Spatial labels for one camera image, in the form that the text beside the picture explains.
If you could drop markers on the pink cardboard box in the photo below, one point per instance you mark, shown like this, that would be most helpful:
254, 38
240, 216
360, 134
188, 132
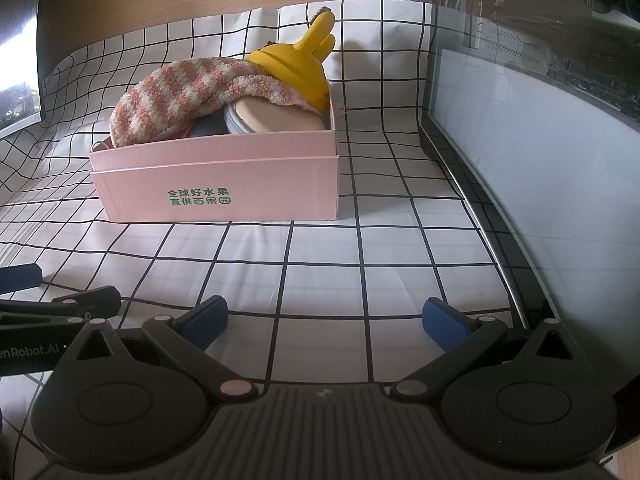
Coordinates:
225, 180

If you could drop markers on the glass panel computer case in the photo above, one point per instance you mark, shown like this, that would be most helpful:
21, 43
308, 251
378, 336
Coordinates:
550, 160

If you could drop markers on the yellow soft toy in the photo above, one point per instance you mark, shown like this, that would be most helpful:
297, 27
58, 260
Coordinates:
295, 70

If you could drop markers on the beige round pouch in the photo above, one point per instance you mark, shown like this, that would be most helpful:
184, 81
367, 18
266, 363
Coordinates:
270, 115

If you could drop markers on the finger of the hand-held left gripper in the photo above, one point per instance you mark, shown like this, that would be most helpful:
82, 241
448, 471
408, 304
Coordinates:
92, 300
20, 278

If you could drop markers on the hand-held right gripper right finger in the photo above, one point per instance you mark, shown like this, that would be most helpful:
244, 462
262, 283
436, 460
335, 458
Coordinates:
444, 327

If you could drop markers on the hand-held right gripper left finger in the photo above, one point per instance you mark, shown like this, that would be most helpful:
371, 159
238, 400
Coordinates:
205, 321

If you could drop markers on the pink striped fuzzy sock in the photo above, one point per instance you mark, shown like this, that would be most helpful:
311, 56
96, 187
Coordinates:
175, 95

